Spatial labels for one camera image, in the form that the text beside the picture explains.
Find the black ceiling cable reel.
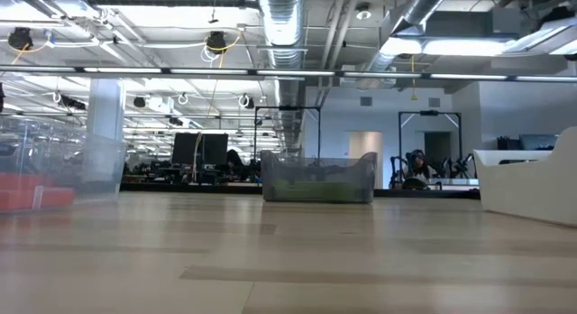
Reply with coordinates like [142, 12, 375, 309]
[7, 26, 34, 51]
[206, 30, 228, 54]

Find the white column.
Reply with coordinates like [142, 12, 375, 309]
[85, 78, 126, 146]

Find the silver ribbed ventilation duct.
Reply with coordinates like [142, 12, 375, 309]
[256, 0, 312, 152]

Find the silver smooth ventilation duct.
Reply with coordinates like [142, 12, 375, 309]
[360, 0, 454, 74]

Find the green notched block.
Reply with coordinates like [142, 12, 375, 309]
[272, 178, 301, 202]

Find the black aluminium rig frame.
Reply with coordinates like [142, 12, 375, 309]
[120, 181, 482, 200]

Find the white plastic bin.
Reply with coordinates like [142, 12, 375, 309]
[472, 126, 577, 228]

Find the black monitor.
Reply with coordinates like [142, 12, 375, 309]
[170, 132, 200, 167]
[202, 133, 229, 167]

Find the long ceiling light strip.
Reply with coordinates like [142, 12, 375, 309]
[0, 64, 577, 83]

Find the black background station frame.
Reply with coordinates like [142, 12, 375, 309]
[398, 109, 463, 180]
[253, 105, 322, 161]

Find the clear plastic bin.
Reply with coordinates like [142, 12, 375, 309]
[0, 115, 128, 214]

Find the person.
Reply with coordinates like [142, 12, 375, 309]
[402, 148, 441, 191]
[224, 148, 248, 180]

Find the grey translucent bin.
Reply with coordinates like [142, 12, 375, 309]
[260, 150, 379, 204]

